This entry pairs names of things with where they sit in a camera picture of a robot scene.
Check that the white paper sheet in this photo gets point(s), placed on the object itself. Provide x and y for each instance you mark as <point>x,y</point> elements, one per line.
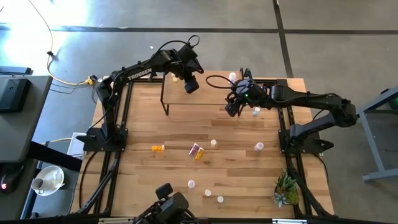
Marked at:
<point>76,144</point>

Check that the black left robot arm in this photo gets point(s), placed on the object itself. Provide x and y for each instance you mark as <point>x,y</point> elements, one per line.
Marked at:
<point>136,73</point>

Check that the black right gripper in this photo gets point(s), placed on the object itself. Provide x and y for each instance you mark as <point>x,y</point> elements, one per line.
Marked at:
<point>245,93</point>

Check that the grey side desk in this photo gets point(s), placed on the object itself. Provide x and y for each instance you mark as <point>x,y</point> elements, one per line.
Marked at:
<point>18,137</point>

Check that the orange pill bottle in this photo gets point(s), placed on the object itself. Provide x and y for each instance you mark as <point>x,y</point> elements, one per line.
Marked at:
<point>199,154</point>
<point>157,148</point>

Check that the white mug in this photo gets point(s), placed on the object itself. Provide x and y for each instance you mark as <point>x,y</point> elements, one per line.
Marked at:
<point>38,184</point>

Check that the black metal table frame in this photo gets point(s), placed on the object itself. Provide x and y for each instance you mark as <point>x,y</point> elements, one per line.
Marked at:
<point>143,81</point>

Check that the blue pill bottle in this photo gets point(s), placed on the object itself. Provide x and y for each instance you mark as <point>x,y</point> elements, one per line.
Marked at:
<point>256,109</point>

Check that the black computer mouse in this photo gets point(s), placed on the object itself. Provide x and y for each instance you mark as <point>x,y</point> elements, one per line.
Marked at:
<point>9,179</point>

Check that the black bulky device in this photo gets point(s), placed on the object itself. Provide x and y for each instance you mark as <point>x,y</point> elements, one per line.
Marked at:
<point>171,205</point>

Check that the flat dark device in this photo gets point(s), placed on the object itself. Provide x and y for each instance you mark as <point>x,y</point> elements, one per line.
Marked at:
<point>15,70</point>

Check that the grey metal stand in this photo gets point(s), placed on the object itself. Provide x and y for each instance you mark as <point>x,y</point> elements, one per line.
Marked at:
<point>374,149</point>

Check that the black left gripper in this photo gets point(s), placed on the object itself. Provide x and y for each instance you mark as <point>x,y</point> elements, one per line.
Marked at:
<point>188,62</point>

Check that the black box device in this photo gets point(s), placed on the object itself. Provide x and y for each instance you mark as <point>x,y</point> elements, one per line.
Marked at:
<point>14,95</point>

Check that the wooden shelf black metal legs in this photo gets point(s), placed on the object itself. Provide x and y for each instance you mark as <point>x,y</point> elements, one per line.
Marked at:
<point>202,96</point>

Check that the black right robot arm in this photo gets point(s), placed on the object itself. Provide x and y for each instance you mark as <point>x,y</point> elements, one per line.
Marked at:
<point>311,99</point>

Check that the clear container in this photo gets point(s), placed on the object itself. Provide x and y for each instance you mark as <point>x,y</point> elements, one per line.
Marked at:
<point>220,199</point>

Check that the pill bottle with red pills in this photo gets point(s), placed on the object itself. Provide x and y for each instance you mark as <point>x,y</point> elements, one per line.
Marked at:
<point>193,150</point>

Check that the green succulent plant in pot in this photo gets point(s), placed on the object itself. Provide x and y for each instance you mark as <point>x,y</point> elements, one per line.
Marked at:
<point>286,189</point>

